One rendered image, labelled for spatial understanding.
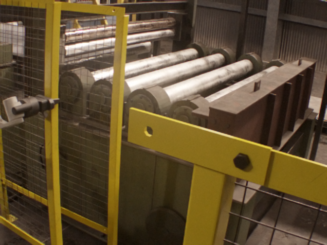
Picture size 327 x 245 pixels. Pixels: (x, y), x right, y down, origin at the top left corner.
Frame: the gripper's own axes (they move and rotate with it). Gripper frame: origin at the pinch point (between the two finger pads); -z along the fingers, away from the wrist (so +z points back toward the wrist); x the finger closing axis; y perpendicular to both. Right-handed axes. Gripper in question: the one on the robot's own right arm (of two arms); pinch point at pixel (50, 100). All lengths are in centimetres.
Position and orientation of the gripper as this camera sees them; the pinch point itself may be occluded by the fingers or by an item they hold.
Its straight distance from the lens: 200.0
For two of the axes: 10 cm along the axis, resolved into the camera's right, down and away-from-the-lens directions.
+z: -5.5, 2.6, -8.0
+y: 0.8, -9.3, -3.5
